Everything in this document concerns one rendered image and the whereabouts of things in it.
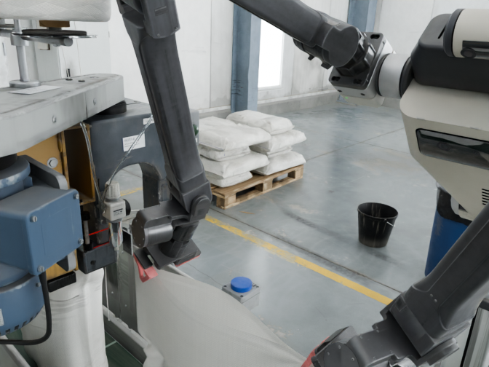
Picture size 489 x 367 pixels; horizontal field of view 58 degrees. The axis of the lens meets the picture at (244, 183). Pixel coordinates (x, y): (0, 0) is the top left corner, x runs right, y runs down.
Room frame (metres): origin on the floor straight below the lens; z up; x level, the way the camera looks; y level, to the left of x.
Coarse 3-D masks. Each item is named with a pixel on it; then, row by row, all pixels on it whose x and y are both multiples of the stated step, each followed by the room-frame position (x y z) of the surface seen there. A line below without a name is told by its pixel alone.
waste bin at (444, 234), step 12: (444, 192) 2.42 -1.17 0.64; (444, 204) 2.43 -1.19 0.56; (444, 216) 2.41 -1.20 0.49; (456, 216) 2.35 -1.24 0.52; (432, 228) 2.55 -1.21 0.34; (444, 228) 2.41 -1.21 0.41; (456, 228) 2.34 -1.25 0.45; (432, 240) 2.50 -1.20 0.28; (444, 240) 2.39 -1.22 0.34; (456, 240) 2.33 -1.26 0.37; (432, 252) 2.47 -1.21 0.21; (444, 252) 2.38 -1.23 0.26; (432, 264) 2.45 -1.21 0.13
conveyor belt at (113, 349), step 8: (8, 336) 1.35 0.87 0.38; (16, 336) 1.35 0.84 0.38; (112, 344) 1.33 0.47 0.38; (24, 352) 1.27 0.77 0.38; (112, 352) 1.29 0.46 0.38; (120, 352) 1.29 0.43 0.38; (128, 352) 1.29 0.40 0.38; (32, 360) 1.23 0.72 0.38; (112, 360) 1.25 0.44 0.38; (120, 360) 1.25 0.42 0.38; (128, 360) 1.25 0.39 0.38; (136, 360) 1.25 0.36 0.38
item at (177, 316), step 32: (160, 288) 0.78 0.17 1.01; (192, 288) 0.79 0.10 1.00; (160, 320) 0.79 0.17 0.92; (192, 320) 0.69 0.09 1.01; (224, 320) 0.75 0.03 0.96; (256, 320) 0.68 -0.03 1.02; (160, 352) 0.79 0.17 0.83; (192, 352) 0.69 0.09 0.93; (224, 352) 0.65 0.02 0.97; (256, 352) 0.62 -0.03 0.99; (288, 352) 0.60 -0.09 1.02
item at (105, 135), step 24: (96, 120) 0.87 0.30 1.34; (120, 120) 0.90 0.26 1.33; (96, 144) 0.86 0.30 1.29; (120, 144) 0.90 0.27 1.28; (96, 168) 0.86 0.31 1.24; (120, 168) 0.90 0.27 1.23; (144, 168) 1.00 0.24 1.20; (96, 192) 0.85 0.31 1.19; (144, 192) 1.01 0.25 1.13; (168, 192) 0.99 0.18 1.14; (96, 216) 0.85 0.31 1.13; (96, 240) 0.85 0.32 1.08
